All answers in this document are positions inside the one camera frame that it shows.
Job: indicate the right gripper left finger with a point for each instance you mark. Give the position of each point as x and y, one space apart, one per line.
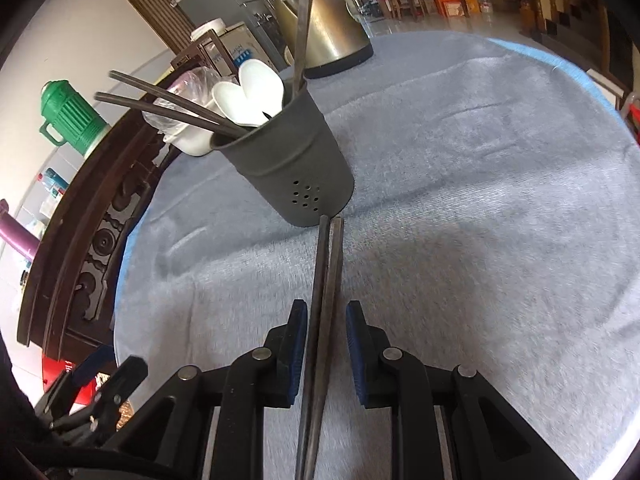
211 424

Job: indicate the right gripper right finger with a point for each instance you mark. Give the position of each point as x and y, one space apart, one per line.
443 421

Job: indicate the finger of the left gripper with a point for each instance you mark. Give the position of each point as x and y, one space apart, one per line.
122 383
95 363

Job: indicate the dark chopstick one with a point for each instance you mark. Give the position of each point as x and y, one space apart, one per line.
197 109

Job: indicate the dark chopstick three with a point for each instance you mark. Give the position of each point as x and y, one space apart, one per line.
322 253

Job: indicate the dark carved wooden bench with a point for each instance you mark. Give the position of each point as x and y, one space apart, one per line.
68 306

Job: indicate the purple bottle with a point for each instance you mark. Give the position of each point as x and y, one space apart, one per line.
16 235

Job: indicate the grey table cloth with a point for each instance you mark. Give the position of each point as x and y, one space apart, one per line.
494 224

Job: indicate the dark grey utensil holder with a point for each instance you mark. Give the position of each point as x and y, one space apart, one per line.
294 162

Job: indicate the white plastic basin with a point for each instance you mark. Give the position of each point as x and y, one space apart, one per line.
191 140

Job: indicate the green thermos jug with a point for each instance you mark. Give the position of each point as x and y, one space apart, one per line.
69 119

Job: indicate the white plastic spoon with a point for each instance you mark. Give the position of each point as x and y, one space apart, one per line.
233 102
262 86

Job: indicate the clear plastic bag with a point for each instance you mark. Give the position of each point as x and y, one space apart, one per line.
195 85

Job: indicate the gold electric kettle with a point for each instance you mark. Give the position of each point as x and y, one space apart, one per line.
336 40

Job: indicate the grey refrigerator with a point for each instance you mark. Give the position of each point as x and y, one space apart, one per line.
255 14

